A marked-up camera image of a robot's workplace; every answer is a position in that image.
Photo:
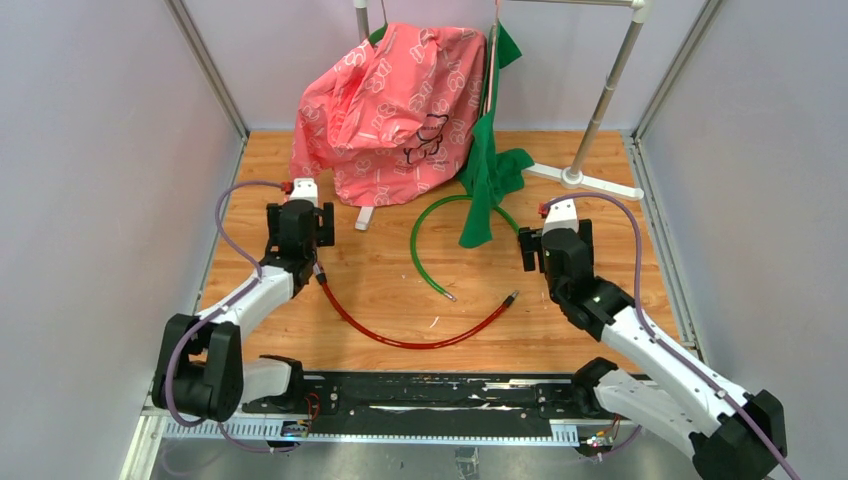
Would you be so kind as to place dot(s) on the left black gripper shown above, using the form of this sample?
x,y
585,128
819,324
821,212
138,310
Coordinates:
x,y
324,235

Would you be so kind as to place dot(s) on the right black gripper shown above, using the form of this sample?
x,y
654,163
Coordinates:
x,y
532,242

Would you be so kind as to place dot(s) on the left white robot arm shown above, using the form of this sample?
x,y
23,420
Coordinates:
x,y
201,374

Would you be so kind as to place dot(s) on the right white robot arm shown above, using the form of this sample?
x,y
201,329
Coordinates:
x,y
726,431

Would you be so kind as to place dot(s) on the white metal clothes rack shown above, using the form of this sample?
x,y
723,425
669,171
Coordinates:
x,y
573,176

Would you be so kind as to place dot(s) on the green cloth garment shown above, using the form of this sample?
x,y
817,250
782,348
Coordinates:
x,y
489,174

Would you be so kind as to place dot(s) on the pink patterned jacket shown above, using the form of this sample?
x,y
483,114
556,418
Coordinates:
x,y
392,118

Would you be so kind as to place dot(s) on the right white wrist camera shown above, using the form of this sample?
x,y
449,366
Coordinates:
x,y
560,215

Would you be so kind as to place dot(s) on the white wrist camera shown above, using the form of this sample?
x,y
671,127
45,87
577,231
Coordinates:
x,y
560,215
302,189

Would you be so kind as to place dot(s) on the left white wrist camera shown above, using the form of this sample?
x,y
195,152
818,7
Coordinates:
x,y
302,189

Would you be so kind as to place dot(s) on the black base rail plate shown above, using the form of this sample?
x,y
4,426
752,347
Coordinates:
x,y
438,406

